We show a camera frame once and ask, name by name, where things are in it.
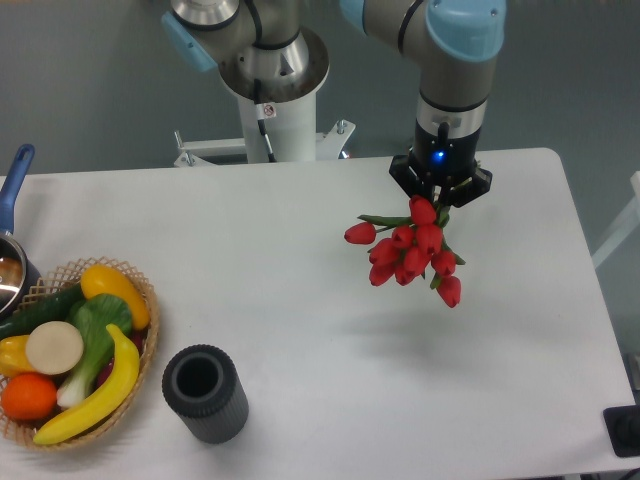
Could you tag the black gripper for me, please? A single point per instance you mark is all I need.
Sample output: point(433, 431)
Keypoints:
point(438, 159)

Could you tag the red tulip bouquet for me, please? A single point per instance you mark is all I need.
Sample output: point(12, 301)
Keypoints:
point(405, 248)

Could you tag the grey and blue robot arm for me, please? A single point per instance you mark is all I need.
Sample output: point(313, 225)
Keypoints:
point(274, 66)

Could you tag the black device at edge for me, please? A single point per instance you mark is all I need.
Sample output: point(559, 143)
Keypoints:
point(622, 425)

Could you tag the dark grey ribbed vase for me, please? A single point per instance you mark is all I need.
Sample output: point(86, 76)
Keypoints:
point(201, 385)

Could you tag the green bok choy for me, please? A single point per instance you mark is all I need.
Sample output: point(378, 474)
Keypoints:
point(90, 318)

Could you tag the yellow banana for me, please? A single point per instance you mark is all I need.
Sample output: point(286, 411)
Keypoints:
point(103, 401)

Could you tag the green cucumber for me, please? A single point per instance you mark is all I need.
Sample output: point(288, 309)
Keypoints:
point(52, 307)

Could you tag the beige round disc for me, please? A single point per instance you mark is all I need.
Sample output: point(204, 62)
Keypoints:
point(54, 347)

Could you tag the yellow bell pepper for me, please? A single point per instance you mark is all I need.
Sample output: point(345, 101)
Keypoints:
point(13, 358)

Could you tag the orange fruit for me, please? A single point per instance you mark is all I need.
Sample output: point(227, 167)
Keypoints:
point(29, 396)

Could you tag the woven wicker basket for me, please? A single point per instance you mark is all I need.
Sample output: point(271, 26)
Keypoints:
point(62, 278)

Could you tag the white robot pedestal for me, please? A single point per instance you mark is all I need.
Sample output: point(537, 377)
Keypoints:
point(271, 132)

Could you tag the white frame at right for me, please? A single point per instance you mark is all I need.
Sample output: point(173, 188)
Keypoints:
point(621, 227)

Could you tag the blue handled saucepan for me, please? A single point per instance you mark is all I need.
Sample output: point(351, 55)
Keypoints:
point(18, 274)

